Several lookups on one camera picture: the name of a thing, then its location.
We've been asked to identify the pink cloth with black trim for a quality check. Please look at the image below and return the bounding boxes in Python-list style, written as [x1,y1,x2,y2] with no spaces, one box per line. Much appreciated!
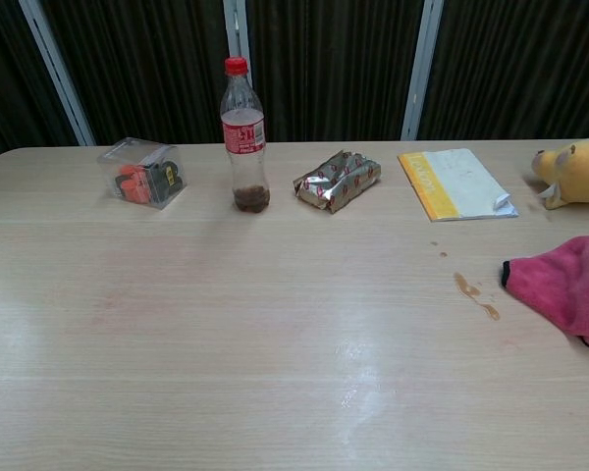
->
[500,235,589,352]

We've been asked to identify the reddish brown liquid spill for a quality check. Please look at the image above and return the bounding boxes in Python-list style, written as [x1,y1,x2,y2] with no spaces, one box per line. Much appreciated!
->
[430,239,502,323]

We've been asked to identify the gold foil snack package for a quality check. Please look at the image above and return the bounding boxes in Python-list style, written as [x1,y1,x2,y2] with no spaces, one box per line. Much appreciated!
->
[290,149,384,216]

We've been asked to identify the cola bottle with red cap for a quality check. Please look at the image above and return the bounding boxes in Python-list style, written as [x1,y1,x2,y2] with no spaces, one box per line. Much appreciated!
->
[219,56,272,215]

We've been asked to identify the clear box with orange items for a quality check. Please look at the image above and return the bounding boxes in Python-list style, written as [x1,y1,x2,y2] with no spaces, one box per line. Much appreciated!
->
[96,137,189,211]

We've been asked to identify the black pleated curtain panel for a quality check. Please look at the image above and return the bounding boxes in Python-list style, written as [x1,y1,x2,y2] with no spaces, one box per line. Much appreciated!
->
[41,0,238,147]
[416,0,589,143]
[0,0,81,169]
[243,0,426,144]

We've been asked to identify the yellow white packet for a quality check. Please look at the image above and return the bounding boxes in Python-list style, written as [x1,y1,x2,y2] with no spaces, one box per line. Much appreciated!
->
[397,148,520,224]

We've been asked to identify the yellow plush toy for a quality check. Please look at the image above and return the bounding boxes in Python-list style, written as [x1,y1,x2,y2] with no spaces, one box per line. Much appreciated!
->
[529,136,589,211]

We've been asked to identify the silver partition post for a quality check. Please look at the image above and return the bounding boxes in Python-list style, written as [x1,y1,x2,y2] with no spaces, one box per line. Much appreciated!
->
[223,0,252,61]
[18,0,98,147]
[401,0,446,142]

